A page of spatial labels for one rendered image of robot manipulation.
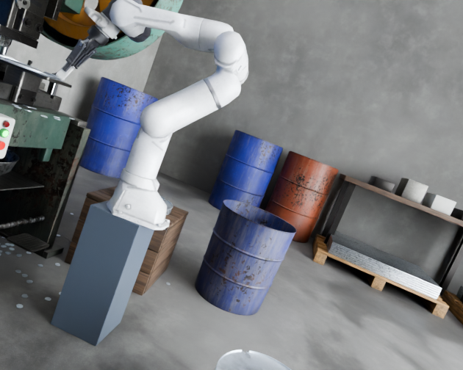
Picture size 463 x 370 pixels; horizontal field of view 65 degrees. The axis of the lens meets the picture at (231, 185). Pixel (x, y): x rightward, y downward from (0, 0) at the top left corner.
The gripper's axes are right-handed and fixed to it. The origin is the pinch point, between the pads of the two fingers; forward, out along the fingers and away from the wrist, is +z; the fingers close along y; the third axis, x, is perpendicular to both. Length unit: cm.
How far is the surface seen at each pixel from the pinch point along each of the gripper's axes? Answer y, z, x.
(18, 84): -6.6, 14.3, 6.2
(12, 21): -5.4, -0.4, 22.3
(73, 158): 16.0, 27.9, -20.4
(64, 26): 35.2, -7.8, 28.2
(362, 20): 293, -227, -79
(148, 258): 13, 37, -74
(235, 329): 13, 33, -126
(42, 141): 3.4, 27.4, -10.2
